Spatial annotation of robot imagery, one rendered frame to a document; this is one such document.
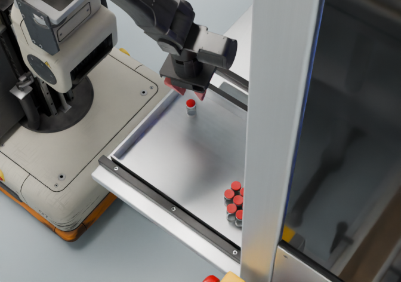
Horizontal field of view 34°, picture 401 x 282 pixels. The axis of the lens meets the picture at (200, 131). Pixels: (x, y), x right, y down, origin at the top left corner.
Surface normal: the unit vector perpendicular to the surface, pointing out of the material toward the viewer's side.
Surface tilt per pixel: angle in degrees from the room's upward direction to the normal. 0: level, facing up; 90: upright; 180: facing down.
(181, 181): 0
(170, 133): 0
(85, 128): 0
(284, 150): 90
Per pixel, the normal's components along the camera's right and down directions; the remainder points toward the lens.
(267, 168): -0.61, 0.69
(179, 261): -0.04, -0.52
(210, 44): -0.14, -0.22
